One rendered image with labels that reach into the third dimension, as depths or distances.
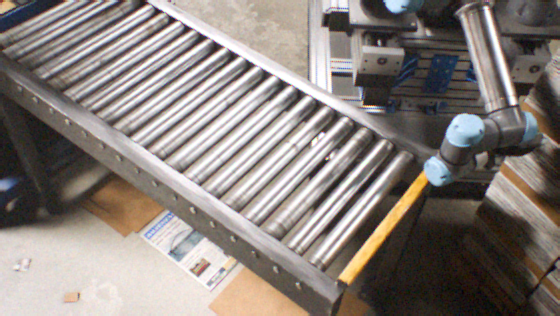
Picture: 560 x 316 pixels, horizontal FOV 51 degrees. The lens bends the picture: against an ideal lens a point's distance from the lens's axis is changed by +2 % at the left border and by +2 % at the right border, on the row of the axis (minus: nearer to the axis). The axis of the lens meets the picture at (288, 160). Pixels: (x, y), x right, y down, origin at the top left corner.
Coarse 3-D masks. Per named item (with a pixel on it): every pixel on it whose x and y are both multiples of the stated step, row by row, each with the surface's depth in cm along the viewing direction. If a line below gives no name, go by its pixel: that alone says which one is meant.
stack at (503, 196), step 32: (512, 160) 174; (544, 160) 163; (512, 192) 178; (544, 192) 167; (480, 224) 199; (512, 224) 184; (544, 224) 172; (480, 256) 205; (512, 256) 190; (544, 256) 177; (480, 288) 211; (512, 288) 196; (544, 288) 182
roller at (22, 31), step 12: (72, 0) 188; (84, 0) 190; (48, 12) 184; (60, 12) 185; (72, 12) 188; (24, 24) 179; (36, 24) 180; (48, 24) 183; (0, 36) 175; (12, 36) 176; (24, 36) 178; (0, 48) 174
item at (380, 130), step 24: (144, 0) 191; (192, 24) 185; (216, 48) 182; (240, 48) 179; (264, 72) 175; (288, 72) 174; (312, 96) 168; (336, 96) 168; (336, 120) 167; (360, 120) 163; (408, 144) 158; (384, 168) 167
